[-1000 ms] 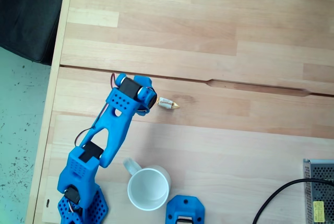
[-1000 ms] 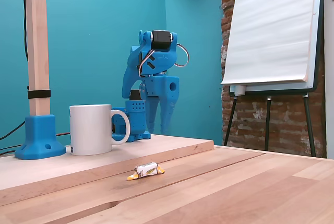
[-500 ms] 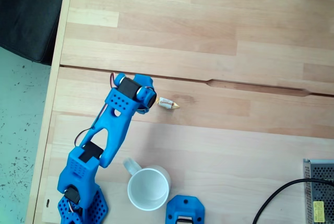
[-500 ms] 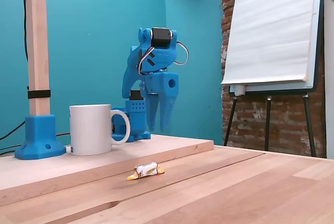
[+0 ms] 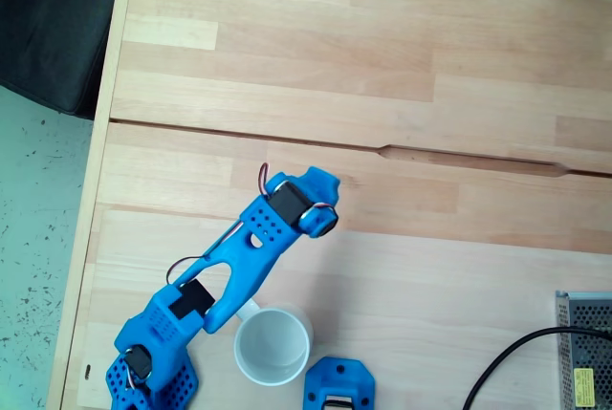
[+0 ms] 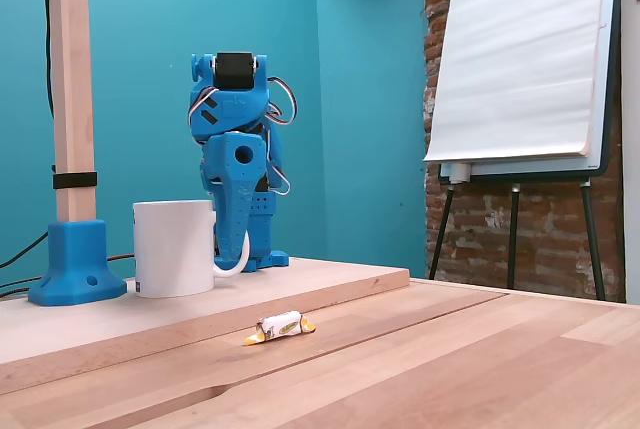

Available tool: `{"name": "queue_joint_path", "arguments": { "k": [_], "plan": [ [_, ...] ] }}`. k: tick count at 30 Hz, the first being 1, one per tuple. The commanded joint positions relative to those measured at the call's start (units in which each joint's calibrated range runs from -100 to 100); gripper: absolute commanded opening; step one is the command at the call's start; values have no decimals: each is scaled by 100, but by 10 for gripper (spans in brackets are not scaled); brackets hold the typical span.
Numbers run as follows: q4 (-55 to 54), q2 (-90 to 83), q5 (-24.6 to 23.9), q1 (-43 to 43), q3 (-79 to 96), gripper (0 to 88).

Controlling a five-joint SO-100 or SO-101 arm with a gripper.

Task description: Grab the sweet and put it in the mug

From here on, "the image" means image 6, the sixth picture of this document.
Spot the white yellow sweet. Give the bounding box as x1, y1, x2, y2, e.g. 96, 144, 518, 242
243, 309, 317, 348

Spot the flipchart easel with legs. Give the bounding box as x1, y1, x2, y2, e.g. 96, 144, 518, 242
427, 0, 627, 303

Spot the white flipchart paper pad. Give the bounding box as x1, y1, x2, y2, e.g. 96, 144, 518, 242
422, 0, 611, 164

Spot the thin black cable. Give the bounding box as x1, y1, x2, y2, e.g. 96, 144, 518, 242
0, 0, 55, 270

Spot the wooden camera post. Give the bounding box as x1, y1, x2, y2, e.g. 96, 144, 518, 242
47, 0, 99, 224

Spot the black strap on post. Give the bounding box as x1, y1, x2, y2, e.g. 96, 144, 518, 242
52, 172, 99, 190

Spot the blue printed post base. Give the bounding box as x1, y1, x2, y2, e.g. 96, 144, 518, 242
28, 219, 128, 307

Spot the red white servo cable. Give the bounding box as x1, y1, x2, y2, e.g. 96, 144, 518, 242
188, 86, 221, 125
267, 76, 299, 126

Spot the light wooden base board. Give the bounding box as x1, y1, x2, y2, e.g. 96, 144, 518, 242
0, 256, 411, 368

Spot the white ceramic mug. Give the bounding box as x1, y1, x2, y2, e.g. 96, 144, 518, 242
132, 199, 251, 299

